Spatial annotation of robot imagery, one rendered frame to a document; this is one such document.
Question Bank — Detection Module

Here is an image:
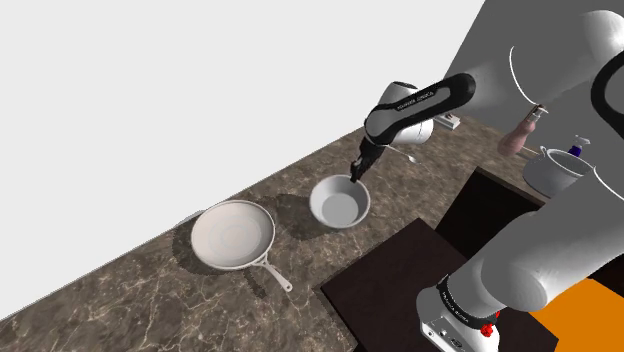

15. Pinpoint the silver spoon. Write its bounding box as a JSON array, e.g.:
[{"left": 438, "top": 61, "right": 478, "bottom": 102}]
[{"left": 387, "top": 144, "right": 420, "bottom": 165}]

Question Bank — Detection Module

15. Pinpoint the grey bowl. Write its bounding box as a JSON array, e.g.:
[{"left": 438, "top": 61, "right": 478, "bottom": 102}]
[{"left": 308, "top": 174, "right": 372, "bottom": 230}]

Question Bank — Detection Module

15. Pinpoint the small white box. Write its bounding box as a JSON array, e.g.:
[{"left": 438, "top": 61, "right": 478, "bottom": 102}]
[{"left": 435, "top": 113, "right": 462, "bottom": 131}]

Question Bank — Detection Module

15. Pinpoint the dark sink basin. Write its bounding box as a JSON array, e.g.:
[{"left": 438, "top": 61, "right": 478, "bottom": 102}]
[{"left": 434, "top": 167, "right": 545, "bottom": 261}]

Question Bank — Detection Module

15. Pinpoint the pink pump bottle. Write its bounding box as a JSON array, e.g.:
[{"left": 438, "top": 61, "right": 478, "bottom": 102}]
[{"left": 497, "top": 104, "right": 550, "bottom": 158}]

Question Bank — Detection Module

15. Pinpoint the white frying pan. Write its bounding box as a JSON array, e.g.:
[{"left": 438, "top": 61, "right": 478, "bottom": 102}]
[{"left": 189, "top": 199, "right": 294, "bottom": 294}]

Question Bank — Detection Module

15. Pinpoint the white cooking pot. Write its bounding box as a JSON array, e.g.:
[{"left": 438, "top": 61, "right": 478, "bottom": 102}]
[{"left": 522, "top": 145, "right": 596, "bottom": 199}]

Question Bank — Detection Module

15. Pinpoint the blue spray bottle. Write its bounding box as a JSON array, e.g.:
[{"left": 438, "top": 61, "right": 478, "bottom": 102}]
[{"left": 567, "top": 135, "right": 592, "bottom": 159}]

